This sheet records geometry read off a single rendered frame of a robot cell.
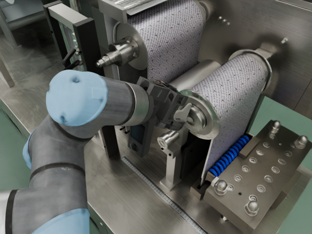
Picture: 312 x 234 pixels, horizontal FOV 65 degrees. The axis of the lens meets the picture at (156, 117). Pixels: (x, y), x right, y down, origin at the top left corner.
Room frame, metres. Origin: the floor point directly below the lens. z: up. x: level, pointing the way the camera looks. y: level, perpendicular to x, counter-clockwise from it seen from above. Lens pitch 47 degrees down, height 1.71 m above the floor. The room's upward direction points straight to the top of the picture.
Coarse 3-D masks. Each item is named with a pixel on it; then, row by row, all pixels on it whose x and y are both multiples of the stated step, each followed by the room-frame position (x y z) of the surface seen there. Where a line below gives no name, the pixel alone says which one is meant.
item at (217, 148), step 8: (248, 112) 0.53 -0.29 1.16; (240, 120) 0.50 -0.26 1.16; (248, 120) 0.55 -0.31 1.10; (232, 128) 0.47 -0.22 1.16; (240, 128) 0.52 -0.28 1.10; (224, 136) 0.44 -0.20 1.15; (232, 136) 0.49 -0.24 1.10; (240, 136) 0.54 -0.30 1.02; (216, 144) 0.41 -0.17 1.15; (224, 144) 0.45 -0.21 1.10; (232, 144) 0.50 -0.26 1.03; (208, 152) 0.39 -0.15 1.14; (216, 152) 0.43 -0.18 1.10; (224, 152) 0.47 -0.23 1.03; (208, 160) 0.40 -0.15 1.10; (216, 160) 0.44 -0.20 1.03; (208, 168) 0.41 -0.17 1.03
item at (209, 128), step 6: (258, 60) 0.60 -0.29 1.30; (186, 102) 0.45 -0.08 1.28; (192, 102) 0.44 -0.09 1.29; (198, 102) 0.43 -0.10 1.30; (180, 108) 0.46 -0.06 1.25; (204, 108) 0.41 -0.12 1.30; (210, 114) 0.40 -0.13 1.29; (210, 120) 0.40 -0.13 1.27; (210, 126) 0.40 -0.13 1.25; (198, 132) 0.42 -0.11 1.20; (204, 132) 0.40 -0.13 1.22; (210, 132) 0.39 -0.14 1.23
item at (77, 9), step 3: (69, 0) 1.01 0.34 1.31; (72, 0) 1.00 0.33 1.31; (75, 0) 1.00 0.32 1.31; (78, 0) 1.02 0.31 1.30; (72, 3) 1.00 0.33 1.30; (75, 3) 1.00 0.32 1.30; (78, 3) 1.01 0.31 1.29; (72, 6) 1.00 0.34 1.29; (75, 6) 1.00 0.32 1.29; (78, 6) 1.01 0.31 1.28; (75, 9) 1.00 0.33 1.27; (78, 9) 1.01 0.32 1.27; (78, 12) 1.01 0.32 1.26; (81, 12) 1.02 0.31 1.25
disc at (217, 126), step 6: (186, 90) 0.46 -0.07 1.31; (192, 90) 0.45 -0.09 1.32; (192, 96) 0.44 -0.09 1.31; (198, 96) 0.43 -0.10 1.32; (204, 102) 0.42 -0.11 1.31; (210, 108) 0.41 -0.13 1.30; (216, 114) 0.39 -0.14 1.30; (216, 120) 0.39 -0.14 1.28; (216, 126) 0.39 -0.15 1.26; (192, 132) 0.43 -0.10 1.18; (216, 132) 0.38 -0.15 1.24; (204, 138) 0.40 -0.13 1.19; (210, 138) 0.39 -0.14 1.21
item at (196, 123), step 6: (192, 108) 0.42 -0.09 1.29; (198, 108) 0.42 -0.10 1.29; (192, 114) 0.42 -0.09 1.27; (198, 114) 0.41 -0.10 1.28; (204, 114) 0.41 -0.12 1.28; (192, 120) 0.41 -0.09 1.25; (198, 120) 0.40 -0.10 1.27; (204, 120) 0.40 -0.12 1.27; (186, 126) 0.42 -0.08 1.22; (192, 126) 0.41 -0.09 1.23; (198, 126) 0.40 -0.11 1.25; (204, 126) 0.40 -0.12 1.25
